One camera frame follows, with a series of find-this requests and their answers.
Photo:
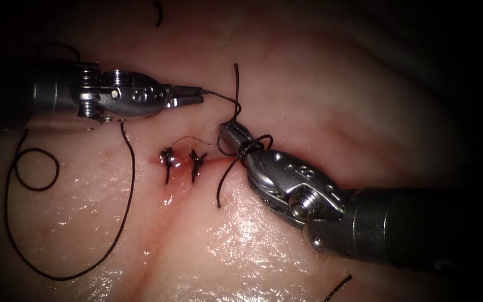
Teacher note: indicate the black stitching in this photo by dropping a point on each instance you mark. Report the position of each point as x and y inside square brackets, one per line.
[195, 161]

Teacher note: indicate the right arm needle driver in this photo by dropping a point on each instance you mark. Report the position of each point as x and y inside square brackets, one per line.
[292, 184]

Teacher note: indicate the dark left arm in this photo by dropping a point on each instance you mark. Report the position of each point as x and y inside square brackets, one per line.
[36, 94]

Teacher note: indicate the tissue pad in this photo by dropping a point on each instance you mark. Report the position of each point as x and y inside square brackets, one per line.
[266, 260]

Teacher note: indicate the left arm needle driver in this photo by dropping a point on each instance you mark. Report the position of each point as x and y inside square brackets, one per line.
[128, 98]

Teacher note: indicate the dark right arm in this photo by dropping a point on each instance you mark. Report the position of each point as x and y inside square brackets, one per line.
[405, 226]

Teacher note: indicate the right arm needle driver jaw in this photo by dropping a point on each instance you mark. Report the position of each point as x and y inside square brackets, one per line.
[241, 135]
[233, 142]

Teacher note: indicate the left arm needle driver jaw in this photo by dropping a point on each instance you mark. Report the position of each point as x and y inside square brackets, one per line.
[187, 90]
[185, 101]

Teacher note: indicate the short black thread piece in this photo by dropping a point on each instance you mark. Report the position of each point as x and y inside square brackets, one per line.
[159, 14]
[338, 287]

